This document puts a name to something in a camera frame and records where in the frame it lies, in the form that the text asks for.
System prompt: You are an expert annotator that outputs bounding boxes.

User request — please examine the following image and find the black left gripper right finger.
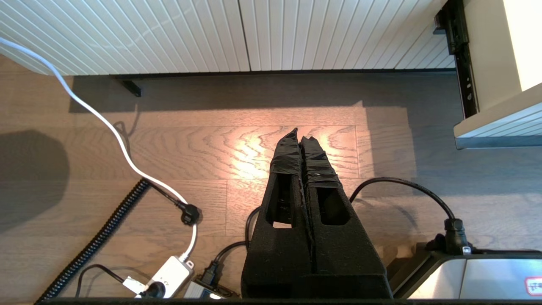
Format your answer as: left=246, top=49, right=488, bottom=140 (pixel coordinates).
left=300, top=136, right=393, bottom=299

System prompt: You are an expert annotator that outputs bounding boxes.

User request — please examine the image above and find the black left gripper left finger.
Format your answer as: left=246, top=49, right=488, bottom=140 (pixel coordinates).
left=241, top=128, right=315, bottom=299

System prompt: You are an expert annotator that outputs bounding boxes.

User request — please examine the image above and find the white ribbed drawer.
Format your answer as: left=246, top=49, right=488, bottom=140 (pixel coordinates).
left=454, top=0, right=542, bottom=150

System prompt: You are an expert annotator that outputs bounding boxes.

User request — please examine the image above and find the small grey adapter box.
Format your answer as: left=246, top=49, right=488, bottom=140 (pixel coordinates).
left=185, top=280, right=238, bottom=299

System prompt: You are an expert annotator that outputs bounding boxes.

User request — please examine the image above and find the white power strip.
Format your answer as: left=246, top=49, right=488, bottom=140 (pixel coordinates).
left=146, top=255, right=195, bottom=298

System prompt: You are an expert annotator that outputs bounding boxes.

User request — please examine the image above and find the black cabinet leg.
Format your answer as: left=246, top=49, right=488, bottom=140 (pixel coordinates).
left=121, top=80, right=142, bottom=98

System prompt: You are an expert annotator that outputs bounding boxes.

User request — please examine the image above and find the white ribbed cabinet front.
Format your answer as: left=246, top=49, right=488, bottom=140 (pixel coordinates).
left=0, top=0, right=251, bottom=77
left=238, top=0, right=457, bottom=72

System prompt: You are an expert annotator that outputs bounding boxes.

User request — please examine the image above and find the black cable loop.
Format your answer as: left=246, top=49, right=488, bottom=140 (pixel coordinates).
left=199, top=177, right=471, bottom=293

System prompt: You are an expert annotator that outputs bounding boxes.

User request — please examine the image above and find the black coiled cable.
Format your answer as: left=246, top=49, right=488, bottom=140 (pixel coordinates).
left=36, top=180, right=202, bottom=303

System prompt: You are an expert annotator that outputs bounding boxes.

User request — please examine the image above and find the thin black cable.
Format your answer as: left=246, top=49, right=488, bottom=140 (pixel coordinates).
left=75, top=264, right=166, bottom=298

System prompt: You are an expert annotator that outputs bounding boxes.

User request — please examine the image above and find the thick white cable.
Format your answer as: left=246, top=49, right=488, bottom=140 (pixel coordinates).
left=0, top=37, right=199, bottom=263

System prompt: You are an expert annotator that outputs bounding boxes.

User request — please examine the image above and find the black drawer slide rail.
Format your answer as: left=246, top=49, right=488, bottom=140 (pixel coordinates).
left=434, top=0, right=480, bottom=119

